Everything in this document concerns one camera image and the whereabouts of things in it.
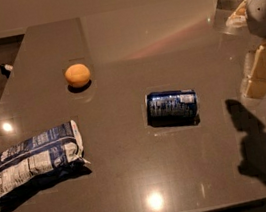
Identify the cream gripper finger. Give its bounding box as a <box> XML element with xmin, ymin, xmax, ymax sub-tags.
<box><xmin>226</xmin><ymin>0</ymin><xmax>247</xmax><ymax>28</ymax></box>
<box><xmin>241</xmin><ymin>40</ymin><xmax>266</xmax><ymax>99</ymax></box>

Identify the blue pepsi can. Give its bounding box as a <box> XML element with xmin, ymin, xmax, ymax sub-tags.
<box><xmin>145</xmin><ymin>89</ymin><xmax>199</xmax><ymax>121</ymax></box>

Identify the orange fruit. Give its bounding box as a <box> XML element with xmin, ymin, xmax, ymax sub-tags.
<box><xmin>64</xmin><ymin>63</ymin><xmax>91</xmax><ymax>88</ymax></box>

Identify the blue white chip bag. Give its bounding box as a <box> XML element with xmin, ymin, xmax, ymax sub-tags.
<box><xmin>0</xmin><ymin>120</ymin><xmax>88</xmax><ymax>212</ymax></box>

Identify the small black white object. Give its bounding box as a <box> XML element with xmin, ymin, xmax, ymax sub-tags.
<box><xmin>0</xmin><ymin>63</ymin><xmax>13</xmax><ymax>77</ymax></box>

